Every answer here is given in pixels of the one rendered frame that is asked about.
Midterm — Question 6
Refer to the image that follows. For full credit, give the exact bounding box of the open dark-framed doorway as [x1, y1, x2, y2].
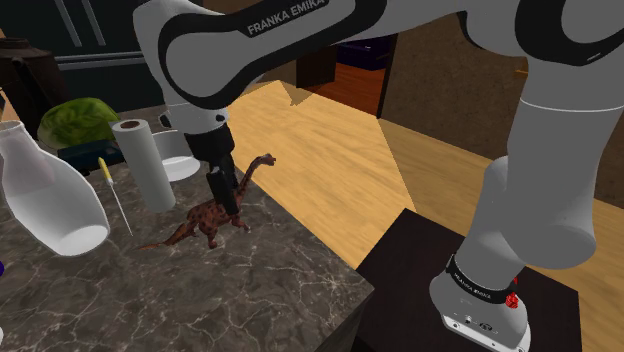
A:
[311, 32, 399, 120]

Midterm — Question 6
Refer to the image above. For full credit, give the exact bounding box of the brown spotted dinosaur toy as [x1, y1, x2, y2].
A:
[138, 152, 278, 251]

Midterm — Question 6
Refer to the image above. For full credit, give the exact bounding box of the yellow-handled thin metal probe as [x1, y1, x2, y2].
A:
[97, 156, 135, 238]

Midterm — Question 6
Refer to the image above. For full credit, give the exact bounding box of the white paper towel roll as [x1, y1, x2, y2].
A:
[110, 118, 178, 214]

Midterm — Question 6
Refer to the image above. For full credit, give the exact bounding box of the dark robot stand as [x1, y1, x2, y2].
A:
[355, 207, 584, 352]

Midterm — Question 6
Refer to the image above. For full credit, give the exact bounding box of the white bowl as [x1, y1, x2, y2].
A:
[151, 129, 202, 184]

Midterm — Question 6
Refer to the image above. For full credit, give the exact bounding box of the dark brown kettle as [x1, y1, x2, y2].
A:
[0, 37, 70, 141]

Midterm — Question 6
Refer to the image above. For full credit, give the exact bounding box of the dark brown cabinet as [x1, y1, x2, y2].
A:
[295, 46, 339, 90]

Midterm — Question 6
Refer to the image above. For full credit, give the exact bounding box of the dark blue flat box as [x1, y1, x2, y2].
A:
[56, 138, 126, 173]

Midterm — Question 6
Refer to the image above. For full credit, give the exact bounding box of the dark refrigerator with grey handles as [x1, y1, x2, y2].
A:
[0, 0, 168, 114]

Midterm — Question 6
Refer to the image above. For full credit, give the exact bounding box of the green lettuce head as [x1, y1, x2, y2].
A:
[36, 96, 122, 150]

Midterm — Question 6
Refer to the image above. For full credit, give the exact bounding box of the white vase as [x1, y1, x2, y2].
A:
[0, 119, 112, 258]

